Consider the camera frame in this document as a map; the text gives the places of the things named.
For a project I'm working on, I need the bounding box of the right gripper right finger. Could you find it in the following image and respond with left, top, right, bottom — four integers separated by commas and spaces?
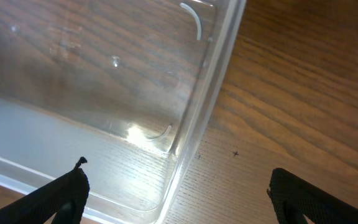
267, 168, 358, 224

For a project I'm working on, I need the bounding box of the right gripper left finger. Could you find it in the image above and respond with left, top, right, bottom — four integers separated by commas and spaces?
0, 157, 90, 224

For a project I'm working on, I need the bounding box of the clear plastic storage container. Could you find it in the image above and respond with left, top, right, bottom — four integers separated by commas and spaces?
0, 0, 245, 223

